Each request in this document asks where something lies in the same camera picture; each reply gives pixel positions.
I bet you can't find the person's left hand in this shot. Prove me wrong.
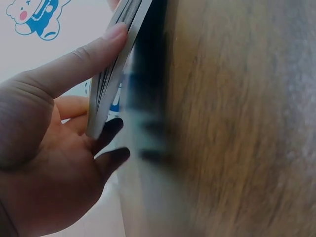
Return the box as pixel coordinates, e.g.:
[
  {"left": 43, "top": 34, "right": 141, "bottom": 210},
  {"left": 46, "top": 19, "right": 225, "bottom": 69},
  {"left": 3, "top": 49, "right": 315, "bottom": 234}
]
[{"left": 0, "top": 22, "right": 131, "bottom": 237}]

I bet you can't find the deck of playing cards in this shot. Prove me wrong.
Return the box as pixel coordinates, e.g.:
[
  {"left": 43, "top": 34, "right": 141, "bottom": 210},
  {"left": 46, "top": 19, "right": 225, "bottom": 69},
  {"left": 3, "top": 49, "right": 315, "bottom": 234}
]
[{"left": 85, "top": 0, "right": 155, "bottom": 140}]

